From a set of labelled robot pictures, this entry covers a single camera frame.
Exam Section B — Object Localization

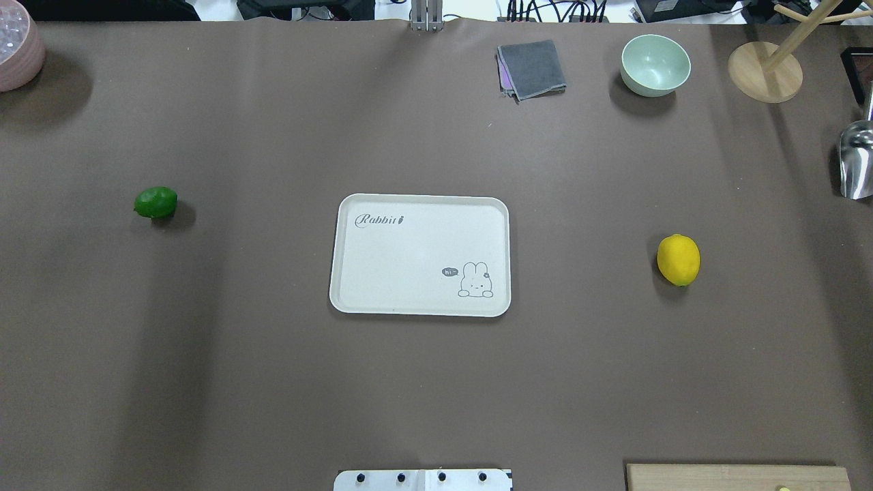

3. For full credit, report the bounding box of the yellow lemon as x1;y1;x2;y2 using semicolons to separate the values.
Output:
657;234;701;287

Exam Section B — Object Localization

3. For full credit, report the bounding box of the green lime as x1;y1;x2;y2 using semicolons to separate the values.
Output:
134;186;178;220

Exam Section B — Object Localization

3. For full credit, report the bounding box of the cream rabbit print tray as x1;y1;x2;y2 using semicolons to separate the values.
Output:
329;193;512;318

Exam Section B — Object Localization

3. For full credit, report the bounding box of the folded grey cloth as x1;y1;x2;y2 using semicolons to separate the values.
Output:
497;40;567;102

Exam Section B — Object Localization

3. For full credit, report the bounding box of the mint green bowl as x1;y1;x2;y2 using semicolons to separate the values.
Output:
620;34;692;98

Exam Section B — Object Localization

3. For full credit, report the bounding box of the wooden cutting board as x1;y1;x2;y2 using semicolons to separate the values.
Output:
626;463;852;490

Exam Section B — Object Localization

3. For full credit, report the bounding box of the wooden mug tree stand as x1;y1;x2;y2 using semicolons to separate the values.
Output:
728;1;872;104

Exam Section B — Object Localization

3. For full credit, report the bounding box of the steel scoop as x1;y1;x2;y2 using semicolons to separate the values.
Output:
839;88;872;200

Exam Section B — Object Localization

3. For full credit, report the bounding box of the pink ribbed bowl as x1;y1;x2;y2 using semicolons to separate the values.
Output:
1;1;46;92

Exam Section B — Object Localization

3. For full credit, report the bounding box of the aluminium frame post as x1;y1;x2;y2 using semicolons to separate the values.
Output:
409;0;445;32

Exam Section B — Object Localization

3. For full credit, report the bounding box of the white camera mast base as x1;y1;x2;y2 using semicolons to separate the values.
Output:
333;467;514;490

